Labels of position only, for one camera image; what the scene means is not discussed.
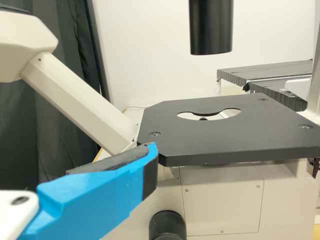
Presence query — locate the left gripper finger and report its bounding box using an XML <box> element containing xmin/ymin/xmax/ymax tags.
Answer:
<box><xmin>18</xmin><ymin>141</ymin><xmax>159</xmax><ymax>240</ymax></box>

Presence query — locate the cream microscope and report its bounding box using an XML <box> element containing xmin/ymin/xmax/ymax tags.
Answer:
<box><xmin>0</xmin><ymin>0</ymin><xmax>320</xmax><ymax>240</ymax></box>

